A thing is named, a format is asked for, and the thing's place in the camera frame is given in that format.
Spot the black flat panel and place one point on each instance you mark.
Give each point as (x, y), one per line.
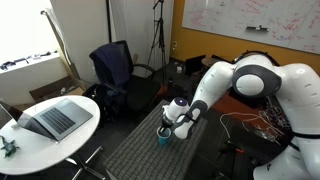
(195, 65)

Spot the black mesh office chair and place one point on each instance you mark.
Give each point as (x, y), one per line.
(140, 91)

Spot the teal blue plastic cup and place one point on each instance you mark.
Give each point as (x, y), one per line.
(163, 140)

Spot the whiteboard eraser tray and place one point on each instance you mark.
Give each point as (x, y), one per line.
(257, 28)

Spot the green toy lizard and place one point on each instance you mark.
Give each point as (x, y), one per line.
(8, 146)

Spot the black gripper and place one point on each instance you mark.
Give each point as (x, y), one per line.
(166, 121)

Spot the round wooden stool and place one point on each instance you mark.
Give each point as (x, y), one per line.
(208, 61)

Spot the black camera tripod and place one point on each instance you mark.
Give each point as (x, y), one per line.
(161, 36)

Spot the white window counter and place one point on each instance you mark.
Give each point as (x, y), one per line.
(30, 78)

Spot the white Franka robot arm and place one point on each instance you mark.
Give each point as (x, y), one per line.
(266, 86)

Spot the leaning long board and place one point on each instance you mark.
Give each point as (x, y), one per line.
(61, 46)

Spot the wall whiteboard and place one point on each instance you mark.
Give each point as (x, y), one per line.
(240, 16)

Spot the open cardboard box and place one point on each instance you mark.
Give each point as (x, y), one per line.
(50, 88)

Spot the round white table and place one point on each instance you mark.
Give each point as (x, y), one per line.
(40, 153)

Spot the grey open laptop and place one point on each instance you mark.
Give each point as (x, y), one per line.
(56, 120)

